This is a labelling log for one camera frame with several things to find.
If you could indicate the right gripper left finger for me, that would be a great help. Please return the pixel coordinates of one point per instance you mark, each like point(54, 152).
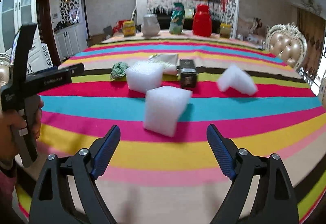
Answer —
point(65, 191)

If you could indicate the person left hand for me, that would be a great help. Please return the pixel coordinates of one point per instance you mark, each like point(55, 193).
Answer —
point(9, 148)

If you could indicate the white tall cabinet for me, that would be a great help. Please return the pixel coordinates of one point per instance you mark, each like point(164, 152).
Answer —
point(14, 14)

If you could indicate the green patterned cloth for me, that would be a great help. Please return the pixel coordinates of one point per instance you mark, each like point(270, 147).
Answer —
point(118, 70)

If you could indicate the left lattice screen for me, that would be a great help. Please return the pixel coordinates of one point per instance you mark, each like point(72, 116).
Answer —
point(69, 11)

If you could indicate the near tufted beige chair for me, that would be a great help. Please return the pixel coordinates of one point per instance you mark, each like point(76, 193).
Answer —
point(322, 93)

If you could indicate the tufted beige chair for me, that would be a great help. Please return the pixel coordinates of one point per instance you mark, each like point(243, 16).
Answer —
point(286, 42)
point(322, 93)

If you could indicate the white foam block right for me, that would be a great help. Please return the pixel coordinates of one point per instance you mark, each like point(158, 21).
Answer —
point(235, 78)

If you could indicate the white foam block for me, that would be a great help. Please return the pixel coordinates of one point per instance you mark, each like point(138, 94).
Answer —
point(144, 76)
point(235, 78)

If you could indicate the white foam block left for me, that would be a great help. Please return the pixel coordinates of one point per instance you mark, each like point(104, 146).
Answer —
point(144, 76)

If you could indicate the white foam wedge front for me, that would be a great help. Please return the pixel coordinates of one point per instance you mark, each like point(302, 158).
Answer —
point(163, 108)

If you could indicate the yellow lidded jar left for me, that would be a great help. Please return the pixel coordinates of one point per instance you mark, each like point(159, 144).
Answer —
point(129, 28)

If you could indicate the yellow lidded jar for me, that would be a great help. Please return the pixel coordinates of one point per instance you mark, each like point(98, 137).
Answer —
point(225, 30)
point(129, 28)

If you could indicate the black small carton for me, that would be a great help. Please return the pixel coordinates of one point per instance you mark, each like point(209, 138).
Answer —
point(188, 73)

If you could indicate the striped colourful tablecloth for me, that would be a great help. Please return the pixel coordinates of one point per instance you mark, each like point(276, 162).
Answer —
point(163, 170)

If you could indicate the white ceramic teapot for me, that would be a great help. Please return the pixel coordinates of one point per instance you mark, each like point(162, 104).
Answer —
point(150, 26)

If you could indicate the far tufted beige chair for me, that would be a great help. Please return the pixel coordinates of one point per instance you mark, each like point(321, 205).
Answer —
point(286, 42)

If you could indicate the silver foil packet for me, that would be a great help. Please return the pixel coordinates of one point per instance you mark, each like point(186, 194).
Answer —
point(169, 62)

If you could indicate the yellow lidded jar right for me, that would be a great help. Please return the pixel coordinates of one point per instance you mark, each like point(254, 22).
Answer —
point(225, 30)

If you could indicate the sideboard with lace cloth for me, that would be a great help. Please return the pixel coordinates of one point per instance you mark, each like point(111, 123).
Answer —
point(163, 10)

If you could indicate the green floral bag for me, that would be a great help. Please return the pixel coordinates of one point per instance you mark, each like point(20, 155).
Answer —
point(177, 19)

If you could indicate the red plastic jug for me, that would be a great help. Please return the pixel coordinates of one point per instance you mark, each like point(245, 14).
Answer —
point(202, 22)

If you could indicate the chandelier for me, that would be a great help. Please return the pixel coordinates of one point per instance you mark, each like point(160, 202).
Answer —
point(312, 6)

